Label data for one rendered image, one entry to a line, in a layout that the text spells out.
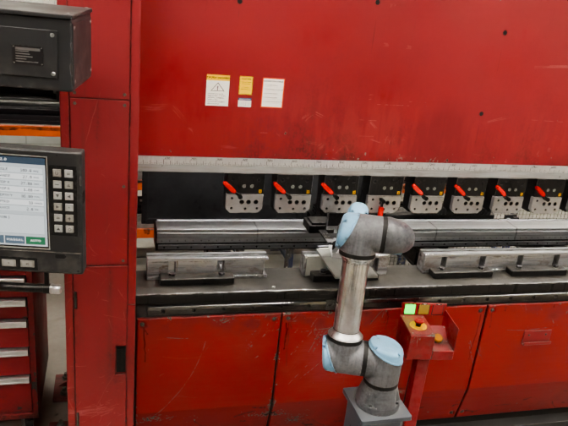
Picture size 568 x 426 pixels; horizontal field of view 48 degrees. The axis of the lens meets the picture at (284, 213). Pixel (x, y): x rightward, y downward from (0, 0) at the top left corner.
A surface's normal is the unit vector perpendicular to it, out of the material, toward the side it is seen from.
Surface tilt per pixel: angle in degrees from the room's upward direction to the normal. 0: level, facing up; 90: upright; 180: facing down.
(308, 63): 90
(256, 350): 90
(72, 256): 90
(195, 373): 90
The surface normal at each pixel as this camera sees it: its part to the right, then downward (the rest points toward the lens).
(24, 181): 0.07, 0.36
